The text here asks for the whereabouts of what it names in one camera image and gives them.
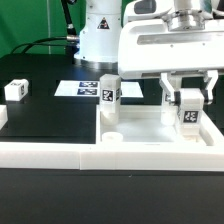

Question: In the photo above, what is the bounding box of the white U-shaped obstacle fence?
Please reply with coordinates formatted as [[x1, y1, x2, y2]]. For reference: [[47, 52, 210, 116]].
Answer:
[[0, 104, 224, 172]]

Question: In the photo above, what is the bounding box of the black cable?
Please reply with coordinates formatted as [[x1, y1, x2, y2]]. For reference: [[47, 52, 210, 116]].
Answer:
[[9, 0, 81, 55]]

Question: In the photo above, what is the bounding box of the white square table top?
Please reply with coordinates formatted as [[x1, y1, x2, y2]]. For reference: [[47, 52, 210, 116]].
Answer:
[[96, 105, 218, 145]]

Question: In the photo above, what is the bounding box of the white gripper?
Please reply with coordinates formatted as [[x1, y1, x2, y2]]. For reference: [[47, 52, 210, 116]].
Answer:
[[118, 19, 224, 106]]

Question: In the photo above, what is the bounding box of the white sheet with markers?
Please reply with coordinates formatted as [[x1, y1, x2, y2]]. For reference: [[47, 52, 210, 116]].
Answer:
[[55, 80, 143, 98]]

